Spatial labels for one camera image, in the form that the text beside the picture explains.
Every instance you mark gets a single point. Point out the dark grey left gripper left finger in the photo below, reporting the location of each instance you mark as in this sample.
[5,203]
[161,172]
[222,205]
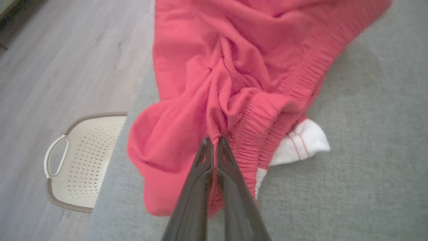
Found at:
[195,194]

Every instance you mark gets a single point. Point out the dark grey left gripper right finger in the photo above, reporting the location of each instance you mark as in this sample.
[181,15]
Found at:
[237,201]

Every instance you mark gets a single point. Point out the red basketball jersey white sleeves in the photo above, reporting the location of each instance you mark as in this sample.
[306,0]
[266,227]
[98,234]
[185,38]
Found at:
[301,144]

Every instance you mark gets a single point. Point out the cream perforated laundry basket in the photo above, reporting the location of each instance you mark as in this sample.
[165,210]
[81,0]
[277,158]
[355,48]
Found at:
[87,160]

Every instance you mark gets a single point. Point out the large grey sofa seat cushion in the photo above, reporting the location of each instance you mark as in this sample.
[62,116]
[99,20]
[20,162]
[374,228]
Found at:
[367,167]

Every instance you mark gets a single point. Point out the red shorts white trim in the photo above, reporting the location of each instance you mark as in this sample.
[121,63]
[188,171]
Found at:
[301,77]

